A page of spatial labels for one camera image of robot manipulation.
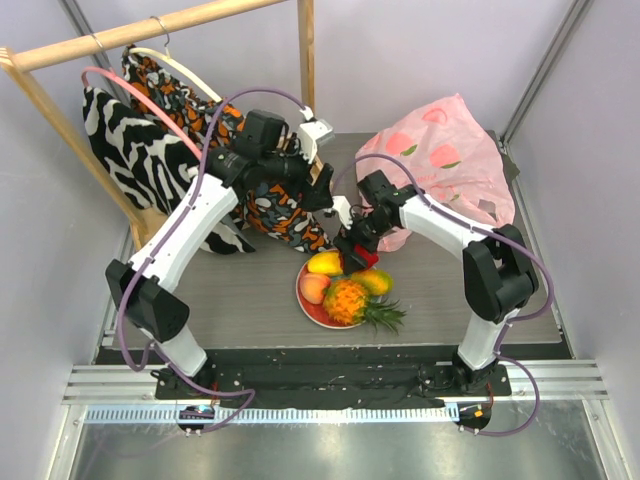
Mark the fake red apple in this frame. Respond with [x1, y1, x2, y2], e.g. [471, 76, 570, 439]
[341, 245, 379, 275]

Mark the fake yellow mango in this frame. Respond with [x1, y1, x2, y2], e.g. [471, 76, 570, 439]
[307, 250, 343, 277]

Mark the fake orange mango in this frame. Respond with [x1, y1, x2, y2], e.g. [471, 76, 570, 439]
[350, 269, 394, 296]

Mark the fake pineapple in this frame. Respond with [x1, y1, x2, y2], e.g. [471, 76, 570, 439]
[322, 278, 406, 334]

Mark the fake peach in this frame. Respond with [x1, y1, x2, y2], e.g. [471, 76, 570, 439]
[299, 273, 331, 305]

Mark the pink plastic bag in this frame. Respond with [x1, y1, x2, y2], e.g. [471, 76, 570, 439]
[356, 94, 515, 227]

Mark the olive green cloth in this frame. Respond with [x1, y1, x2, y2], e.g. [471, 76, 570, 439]
[486, 130, 520, 186]

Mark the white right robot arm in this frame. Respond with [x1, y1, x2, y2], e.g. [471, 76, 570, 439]
[324, 170, 539, 395]

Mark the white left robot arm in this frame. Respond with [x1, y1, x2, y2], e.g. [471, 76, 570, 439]
[106, 109, 333, 399]

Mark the orange black patterned garment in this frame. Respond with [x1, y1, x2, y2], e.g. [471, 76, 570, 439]
[121, 45, 330, 254]

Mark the red and teal plate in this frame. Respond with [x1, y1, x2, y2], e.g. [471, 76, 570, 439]
[295, 260, 386, 330]

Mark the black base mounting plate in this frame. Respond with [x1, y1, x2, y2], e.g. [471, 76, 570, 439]
[153, 346, 512, 410]

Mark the black white zebra garment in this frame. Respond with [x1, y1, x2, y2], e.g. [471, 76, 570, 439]
[82, 86, 256, 255]

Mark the wooden clothes rack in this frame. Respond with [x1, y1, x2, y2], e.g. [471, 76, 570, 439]
[0, 0, 324, 251]

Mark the cream plastic hanger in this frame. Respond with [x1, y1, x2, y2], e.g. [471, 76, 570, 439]
[129, 47, 222, 103]

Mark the pink plastic hanger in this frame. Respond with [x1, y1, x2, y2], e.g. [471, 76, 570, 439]
[81, 66, 201, 159]

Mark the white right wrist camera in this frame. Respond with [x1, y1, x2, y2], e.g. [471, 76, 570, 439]
[323, 195, 354, 229]

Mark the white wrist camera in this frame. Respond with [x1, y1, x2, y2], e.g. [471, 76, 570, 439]
[323, 195, 354, 229]
[297, 106, 334, 164]

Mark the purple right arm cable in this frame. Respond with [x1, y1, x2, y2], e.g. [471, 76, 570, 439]
[324, 153, 556, 439]

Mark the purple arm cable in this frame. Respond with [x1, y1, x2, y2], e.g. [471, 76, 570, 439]
[115, 88, 316, 434]
[324, 153, 556, 439]

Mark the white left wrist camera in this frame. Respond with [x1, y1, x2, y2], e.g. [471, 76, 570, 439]
[297, 106, 334, 164]

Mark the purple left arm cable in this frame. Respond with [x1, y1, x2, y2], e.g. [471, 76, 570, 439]
[115, 88, 316, 434]

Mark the white perforated cable tray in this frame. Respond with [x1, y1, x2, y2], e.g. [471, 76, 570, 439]
[84, 403, 459, 425]

